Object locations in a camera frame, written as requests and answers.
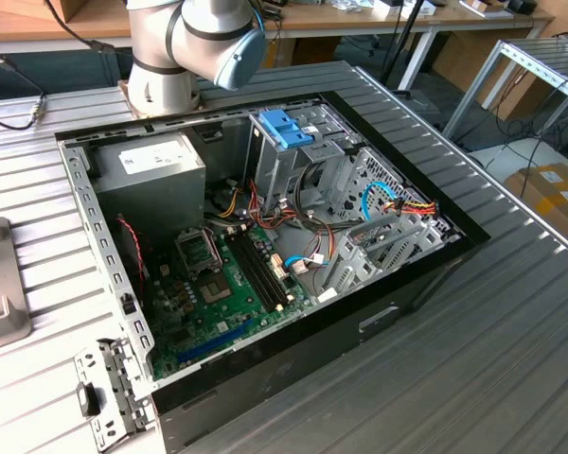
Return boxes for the wooden desk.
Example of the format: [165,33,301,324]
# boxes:
[0,0,556,94]

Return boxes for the silver optical drive cage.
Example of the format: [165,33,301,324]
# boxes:
[244,103,361,223]

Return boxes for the silver hinged slot bracket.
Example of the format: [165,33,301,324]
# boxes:
[73,336,155,450]

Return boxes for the short light blue wire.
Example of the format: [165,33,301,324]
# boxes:
[282,253,331,276]

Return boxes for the blue plastic bay latch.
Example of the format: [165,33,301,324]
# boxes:
[258,109,313,148]

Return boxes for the red black twisted wire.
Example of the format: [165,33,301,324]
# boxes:
[116,213,149,304]

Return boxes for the thin black cable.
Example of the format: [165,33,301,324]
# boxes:
[44,0,119,54]

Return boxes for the yellow black wire bundle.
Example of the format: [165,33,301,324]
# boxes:
[216,185,243,219]

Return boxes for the blue expansion slot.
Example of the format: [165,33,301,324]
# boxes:
[176,317,256,366]

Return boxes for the blue disk data wire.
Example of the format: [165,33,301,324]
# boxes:
[361,181,403,222]

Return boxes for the grey power supply unit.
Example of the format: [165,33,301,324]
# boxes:
[88,131,207,233]

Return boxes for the multicoloured disk power wire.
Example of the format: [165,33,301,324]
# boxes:
[392,197,441,218]

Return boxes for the silver disk bay cage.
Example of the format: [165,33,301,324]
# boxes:
[311,146,461,306]

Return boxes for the green motherboard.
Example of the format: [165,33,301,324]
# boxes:
[144,224,313,382]

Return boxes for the black open PC case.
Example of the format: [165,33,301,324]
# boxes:
[54,89,491,454]

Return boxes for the grey parts rack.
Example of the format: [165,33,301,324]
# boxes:
[0,209,33,355]

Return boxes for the red orange wire bundle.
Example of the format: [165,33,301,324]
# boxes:
[245,178,337,266]

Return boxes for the black RAM slot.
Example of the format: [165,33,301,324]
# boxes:
[231,230,282,311]
[238,228,288,307]
[225,231,275,313]
[243,226,294,304]

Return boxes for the CPU socket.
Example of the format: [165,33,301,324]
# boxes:
[197,275,232,306]

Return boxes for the brown cardboard panel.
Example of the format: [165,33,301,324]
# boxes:
[433,27,548,122]

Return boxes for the metal socket cover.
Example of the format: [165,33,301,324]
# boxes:
[173,227,221,280]

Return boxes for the cardboard box white labels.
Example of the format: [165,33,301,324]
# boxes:
[503,162,568,248]

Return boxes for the black cable silver connector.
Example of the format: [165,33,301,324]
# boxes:
[0,42,48,131]

